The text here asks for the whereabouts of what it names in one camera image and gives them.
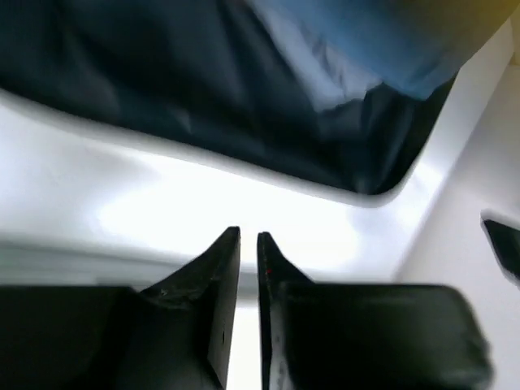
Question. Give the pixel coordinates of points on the yellow suitcase with grey lining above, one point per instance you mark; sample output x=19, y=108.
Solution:
x=208, y=74

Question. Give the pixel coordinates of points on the light blue shirt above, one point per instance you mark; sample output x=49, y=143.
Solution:
x=340, y=50

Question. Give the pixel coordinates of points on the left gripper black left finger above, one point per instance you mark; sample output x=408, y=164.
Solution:
x=176, y=334

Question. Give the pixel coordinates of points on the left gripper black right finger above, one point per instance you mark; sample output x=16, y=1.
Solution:
x=364, y=336

